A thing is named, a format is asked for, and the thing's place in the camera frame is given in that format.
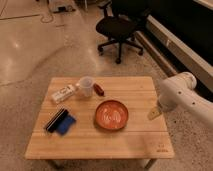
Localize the wooden table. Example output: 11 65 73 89
25 76 174 160

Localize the orange ceramic bowl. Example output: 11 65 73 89
95 100 129 130

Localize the black striped eraser brush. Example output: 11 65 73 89
44 108 68 133

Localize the floor cable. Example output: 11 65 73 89
0 2 56 25

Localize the clear plastic measuring cup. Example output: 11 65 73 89
76 76 94 97

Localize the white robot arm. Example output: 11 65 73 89
147 72 213 130

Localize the blue sponge block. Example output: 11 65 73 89
56 115 76 135

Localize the white device on floor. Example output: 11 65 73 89
47 0 75 13

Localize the red brown small object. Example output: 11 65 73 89
93 84 104 96

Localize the black office chair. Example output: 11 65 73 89
96 0 151 64

